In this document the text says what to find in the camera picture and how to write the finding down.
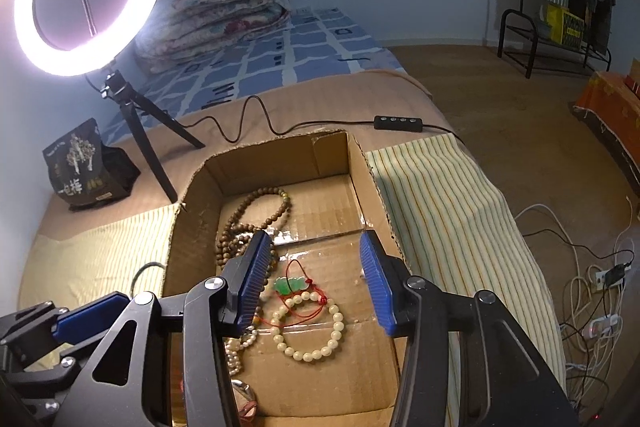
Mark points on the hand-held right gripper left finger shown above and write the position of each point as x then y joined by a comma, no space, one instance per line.
250,277

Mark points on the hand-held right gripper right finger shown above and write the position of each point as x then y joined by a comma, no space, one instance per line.
375,282

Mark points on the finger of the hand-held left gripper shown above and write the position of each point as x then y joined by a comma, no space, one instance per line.
90,314
55,372

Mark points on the brown cardboard box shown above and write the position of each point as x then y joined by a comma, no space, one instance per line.
325,217

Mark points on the black printed snack bag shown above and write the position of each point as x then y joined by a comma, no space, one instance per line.
75,167

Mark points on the black mini tripod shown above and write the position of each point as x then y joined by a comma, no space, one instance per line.
145,142

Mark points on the tan bed mattress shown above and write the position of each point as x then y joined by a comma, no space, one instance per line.
325,97

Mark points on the blue patterned bedsheet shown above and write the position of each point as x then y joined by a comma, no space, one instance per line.
300,52

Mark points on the white power strip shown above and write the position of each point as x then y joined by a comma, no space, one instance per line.
602,327

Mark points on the power strip with black adapter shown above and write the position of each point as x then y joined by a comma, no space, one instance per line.
610,277

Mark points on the folded floral quilt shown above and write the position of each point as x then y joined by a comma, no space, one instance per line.
225,17

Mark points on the orange cloth covered box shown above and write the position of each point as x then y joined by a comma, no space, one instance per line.
610,107

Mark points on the yellow box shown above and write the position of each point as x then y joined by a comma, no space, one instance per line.
560,19

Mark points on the brown cardboard piece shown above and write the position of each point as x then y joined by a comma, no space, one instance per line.
634,77

